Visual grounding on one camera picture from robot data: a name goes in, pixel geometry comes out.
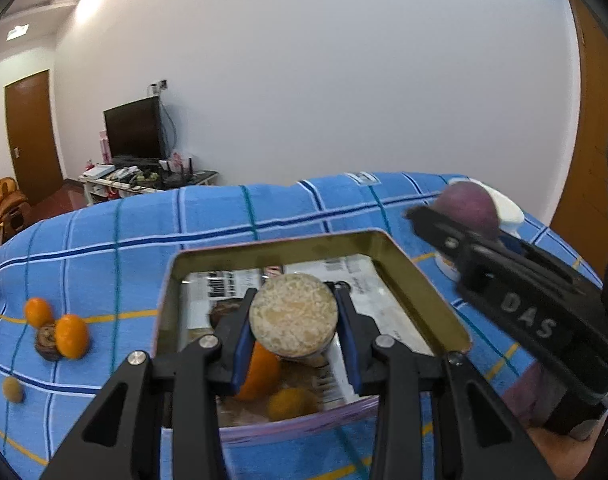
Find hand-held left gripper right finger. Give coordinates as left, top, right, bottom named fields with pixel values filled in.
left=326, top=280, right=557, bottom=480

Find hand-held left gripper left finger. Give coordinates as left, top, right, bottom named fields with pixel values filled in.
left=39, top=287, right=259, bottom=480

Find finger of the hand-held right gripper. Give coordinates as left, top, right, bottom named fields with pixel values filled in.
left=403, top=205, right=489, bottom=283
left=504, top=236, right=603, bottom=288

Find large orange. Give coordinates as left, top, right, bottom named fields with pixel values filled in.
left=232, top=342, right=283, bottom=402

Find round purple radish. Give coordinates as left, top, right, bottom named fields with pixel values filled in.
left=434, top=183, right=502, bottom=241

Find cut sugarcane piece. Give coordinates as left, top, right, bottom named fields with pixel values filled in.
left=249, top=272, right=339, bottom=361
left=209, top=300, right=245, bottom=331

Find brown longan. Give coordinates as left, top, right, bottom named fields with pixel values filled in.
left=267, top=387, right=321, bottom=422
left=1, top=377, right=25, bottom=404

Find pink tin box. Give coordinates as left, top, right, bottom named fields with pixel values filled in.
left=154, top=228, right=472, bottom=448

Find small orange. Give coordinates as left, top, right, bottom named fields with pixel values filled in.
left=55, top=314, right=91, bottom=360
left=24, top=297, right=55, bottom=330

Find dark brown mangosteen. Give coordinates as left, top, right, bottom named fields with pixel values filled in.
left=35, top=324, right=65, bottom=362

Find person's right forearm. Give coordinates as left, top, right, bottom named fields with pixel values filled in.
left=501, top=362, right=608, bottom=480

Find white printed mug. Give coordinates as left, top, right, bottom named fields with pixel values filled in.
left=435, top=177, right=527, bottom=281

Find printed paper liner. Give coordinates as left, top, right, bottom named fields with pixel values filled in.
left=181, top=254, right=437, bottom=401

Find brown wooden door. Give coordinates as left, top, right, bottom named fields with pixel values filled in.
left=551, top=0, right=608, bottom=266
left=5, top=70, right=65, bottom=193

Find black wifi router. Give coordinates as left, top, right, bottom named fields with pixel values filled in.
left=159, top=157, right=195, bottom=176

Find white television stand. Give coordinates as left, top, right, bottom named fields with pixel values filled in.
left=79, top=162, right=219, bottom=206

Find black flat television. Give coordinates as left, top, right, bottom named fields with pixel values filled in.
left=103, top=95, right=165, bottom=159

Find orange leather sofa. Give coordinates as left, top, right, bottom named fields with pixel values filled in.
left=0, top=177, right=30, bottom=251

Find black television cable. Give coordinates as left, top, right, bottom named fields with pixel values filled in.
left=159, top=97, right=177, bottom=153

